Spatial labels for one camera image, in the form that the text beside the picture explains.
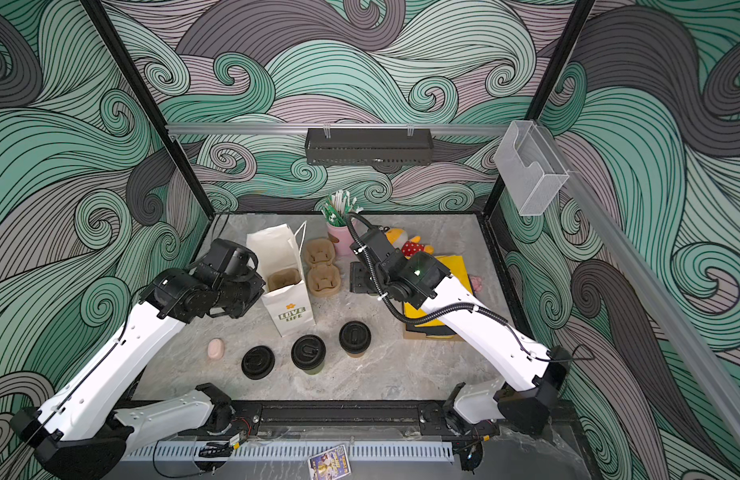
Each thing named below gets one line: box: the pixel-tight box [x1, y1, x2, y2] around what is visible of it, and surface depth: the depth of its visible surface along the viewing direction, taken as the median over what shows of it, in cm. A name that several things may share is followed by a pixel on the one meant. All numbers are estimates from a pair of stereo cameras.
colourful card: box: [307, 444, 352, 480], surface depth 67 cm
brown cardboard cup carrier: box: [304, 234, 341, 297], surface depth 100 cm
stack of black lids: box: [241, 346, 275, 380], surface depth 82 cm
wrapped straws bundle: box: [321, 190, 364, 227], surface depth 100 cm
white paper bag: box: [246, 220, 315, 337], surface depth 82 cm
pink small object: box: [207, 338, 225, 360], surface depth 85 cm
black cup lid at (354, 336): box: [338, 320, 372, 354], surface depth 79 cm
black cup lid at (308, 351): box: [290, 334, 327, 370], surface depth 74 cm
